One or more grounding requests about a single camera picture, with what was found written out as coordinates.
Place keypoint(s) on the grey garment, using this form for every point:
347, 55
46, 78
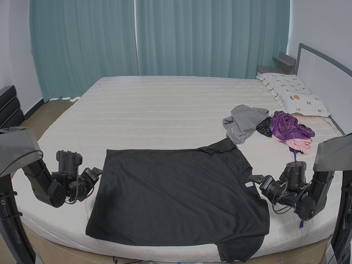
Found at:
244, 120

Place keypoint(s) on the grey bedside table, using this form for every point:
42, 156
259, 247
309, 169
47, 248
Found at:
283, 63

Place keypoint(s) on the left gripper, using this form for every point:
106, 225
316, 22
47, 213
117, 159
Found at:
81, 188

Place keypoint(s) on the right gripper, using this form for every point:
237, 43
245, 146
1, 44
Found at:
280, 194

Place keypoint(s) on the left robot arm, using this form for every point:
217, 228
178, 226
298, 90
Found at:
35, 175

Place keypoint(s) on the pale pink pillow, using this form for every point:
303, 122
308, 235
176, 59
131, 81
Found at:
310, 116

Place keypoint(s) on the bed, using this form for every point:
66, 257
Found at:
165, 114

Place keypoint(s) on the pink garment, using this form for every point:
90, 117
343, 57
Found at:
298, 144

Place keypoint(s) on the blue-green curtain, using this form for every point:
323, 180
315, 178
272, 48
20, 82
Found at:
82, 37
211, 29

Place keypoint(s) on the white printed pillow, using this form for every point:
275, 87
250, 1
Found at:
294, 92

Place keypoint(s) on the black T-shirt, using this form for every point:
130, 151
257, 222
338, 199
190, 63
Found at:
178, 194

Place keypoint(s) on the purple satin garment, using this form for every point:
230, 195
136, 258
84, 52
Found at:
283, 125

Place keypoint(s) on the black glossy garment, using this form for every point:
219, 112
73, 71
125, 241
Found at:
264, 126

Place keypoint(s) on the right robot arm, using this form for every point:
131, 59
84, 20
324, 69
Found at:
319, 186

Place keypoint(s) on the black chest of drawers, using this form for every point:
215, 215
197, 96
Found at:
9, 106

